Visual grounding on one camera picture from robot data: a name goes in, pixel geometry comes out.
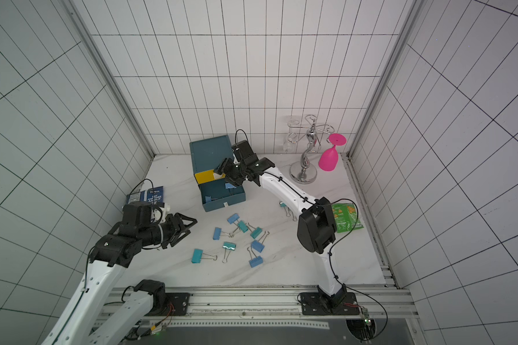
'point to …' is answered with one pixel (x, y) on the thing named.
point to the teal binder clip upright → (256, 233)
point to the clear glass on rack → (291, 141)
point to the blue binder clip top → (208, 199)
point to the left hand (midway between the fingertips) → (192, 229)
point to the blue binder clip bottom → (255, 261)
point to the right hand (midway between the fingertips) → (208, 176)
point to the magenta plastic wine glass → (329, 159)
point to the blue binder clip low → (257, 245)
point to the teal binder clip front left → (196, 256)
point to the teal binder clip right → (288, 210)
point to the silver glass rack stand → (303, 172)
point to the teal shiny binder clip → (228, 246)
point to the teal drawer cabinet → (207, 154)
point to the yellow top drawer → (206, 176)
